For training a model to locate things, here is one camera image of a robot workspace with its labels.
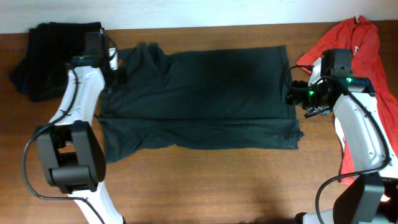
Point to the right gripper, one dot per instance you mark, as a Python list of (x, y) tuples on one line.
[(292, 94)]

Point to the dark green t-shirt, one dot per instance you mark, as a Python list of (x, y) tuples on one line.
[(209, 100)]

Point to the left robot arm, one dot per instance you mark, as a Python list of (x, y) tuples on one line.
[(70, 154)]

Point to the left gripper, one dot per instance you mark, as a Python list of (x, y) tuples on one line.
[(109, 79)]

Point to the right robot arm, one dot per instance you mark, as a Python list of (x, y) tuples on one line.
[(372, 197)]

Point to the red t-shirt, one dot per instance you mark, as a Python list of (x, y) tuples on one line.
[(361, 37)]

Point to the folded black clothes stack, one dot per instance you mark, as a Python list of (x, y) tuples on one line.
[(42, 74)]

